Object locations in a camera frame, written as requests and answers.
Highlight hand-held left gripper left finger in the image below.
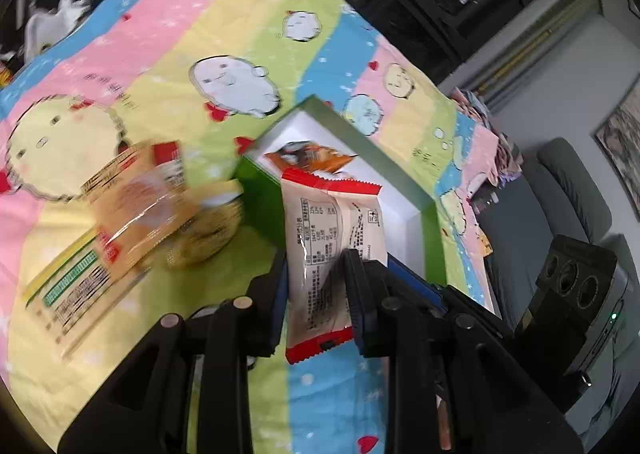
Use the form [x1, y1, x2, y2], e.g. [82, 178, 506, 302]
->
[57, 249, 291, 454]

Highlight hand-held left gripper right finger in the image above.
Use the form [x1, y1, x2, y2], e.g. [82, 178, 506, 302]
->
[342, 248, 583, 454]

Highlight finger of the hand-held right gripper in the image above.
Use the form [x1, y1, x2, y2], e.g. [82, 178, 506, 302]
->
[387, 255, 516, 339]

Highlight white snack packet red edges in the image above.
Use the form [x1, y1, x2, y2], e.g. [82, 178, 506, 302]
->
[280, 169, 383, 365]

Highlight green cardboard box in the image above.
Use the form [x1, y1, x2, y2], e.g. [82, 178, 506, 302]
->
[235, 94, 448, 285]

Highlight orange snack packet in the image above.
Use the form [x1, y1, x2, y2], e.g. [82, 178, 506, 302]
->
[264, 141, 361, 179]

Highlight grey sofa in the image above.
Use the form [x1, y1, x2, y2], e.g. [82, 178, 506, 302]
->
[480, 136, 640, 450]

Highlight gold snack packet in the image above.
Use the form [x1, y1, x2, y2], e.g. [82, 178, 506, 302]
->
[165, 179, 246, 269]

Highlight yellow red snack packet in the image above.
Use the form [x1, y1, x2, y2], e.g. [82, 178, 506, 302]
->
[82, 140, 201, 269]

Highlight yellow packet green label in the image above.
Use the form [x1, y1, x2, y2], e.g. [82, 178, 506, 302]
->
[22, 229, 156, 360]

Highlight striped cartoon printed blanket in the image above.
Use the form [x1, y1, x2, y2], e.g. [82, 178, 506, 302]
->
[0, 0, 496, 454]

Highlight black and white cloth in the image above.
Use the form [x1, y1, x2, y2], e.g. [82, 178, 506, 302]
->
[20, 0, 108, 54]

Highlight framed wall picture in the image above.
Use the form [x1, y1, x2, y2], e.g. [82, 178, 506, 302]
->
[594, 84, 640, 222]

